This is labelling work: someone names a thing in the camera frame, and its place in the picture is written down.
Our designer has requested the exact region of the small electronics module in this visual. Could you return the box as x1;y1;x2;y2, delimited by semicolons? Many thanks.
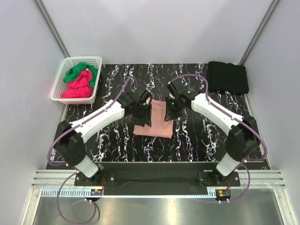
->
91;188;103;195
216;189;231;202

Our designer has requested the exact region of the pink printed t-shirt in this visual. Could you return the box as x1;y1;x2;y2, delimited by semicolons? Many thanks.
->
133;100;173;139

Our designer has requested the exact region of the red crumpled t-shirt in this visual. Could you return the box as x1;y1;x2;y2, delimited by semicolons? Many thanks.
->
61;70;93;98

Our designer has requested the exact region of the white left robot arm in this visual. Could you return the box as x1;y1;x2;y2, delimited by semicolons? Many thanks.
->
50;87;152;186

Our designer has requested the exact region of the green crumpled t-shirt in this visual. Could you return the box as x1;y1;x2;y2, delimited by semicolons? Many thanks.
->
63;62;98;88

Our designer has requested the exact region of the purple cable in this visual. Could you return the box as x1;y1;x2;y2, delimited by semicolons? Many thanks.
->
47;75;139;222
174;74;268;204

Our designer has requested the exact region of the left small electronics module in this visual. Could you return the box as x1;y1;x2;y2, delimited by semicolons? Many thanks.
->
91;188;103;195

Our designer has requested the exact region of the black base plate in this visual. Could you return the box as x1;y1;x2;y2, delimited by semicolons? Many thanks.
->
75;162;240;197

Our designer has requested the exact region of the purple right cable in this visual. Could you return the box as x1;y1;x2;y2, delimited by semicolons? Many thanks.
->
174;74;268;204

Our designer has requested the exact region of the black folded t-shirt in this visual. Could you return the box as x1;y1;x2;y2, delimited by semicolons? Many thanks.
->
207;61;249;94

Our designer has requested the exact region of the right small electronics module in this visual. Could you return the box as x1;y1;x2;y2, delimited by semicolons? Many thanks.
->
216;189;231;202

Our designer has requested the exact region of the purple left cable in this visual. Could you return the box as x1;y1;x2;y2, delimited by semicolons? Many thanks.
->
47;75;139;222

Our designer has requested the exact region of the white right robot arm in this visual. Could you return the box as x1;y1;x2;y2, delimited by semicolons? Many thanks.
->
165;79;261;187

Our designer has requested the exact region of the white plastic basket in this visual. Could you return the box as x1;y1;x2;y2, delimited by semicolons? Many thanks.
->
50;56;102;105

